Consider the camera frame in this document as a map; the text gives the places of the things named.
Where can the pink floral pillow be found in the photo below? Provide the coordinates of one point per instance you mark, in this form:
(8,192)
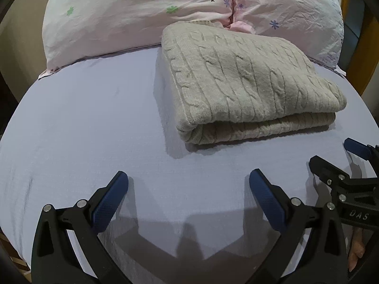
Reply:
(290,14)
(124,17)

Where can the person's right hand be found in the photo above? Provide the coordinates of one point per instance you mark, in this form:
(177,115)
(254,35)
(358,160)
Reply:
(356,248)

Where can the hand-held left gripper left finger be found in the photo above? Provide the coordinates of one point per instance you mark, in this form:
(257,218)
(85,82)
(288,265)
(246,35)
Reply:
(110,196)

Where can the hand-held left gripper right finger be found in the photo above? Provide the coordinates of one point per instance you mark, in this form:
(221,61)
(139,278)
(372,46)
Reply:
(266,196)

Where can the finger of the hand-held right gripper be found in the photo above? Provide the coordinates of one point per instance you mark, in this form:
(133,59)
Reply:
(324,167)
(356,148)

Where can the lavender bed sheet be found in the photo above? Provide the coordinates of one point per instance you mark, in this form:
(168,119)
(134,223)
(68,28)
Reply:
(88,124)

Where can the wooden bed slats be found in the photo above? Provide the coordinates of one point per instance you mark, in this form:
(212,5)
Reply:
(14,257)

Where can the wooden headboard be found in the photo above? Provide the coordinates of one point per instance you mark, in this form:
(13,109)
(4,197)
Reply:
(359,50)

